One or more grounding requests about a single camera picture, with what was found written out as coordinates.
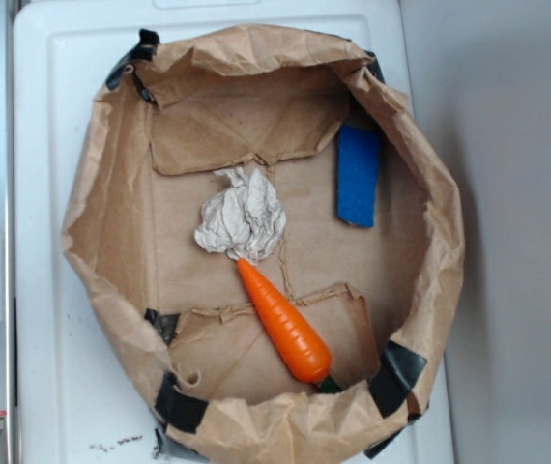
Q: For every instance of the orange plastic toy carrot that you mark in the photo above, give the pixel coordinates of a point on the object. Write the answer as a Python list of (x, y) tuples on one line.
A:
[(302, 349)]

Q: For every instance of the crumpled white paper ball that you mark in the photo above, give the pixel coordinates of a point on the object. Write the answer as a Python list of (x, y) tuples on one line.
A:
[(245, 220)]

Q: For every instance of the blue rectangular sponge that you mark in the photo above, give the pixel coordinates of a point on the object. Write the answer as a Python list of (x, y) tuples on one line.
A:
[(358, 160)]

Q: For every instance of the brown paper bag bin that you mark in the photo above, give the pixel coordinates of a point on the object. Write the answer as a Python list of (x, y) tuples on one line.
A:
[(180, 319)]

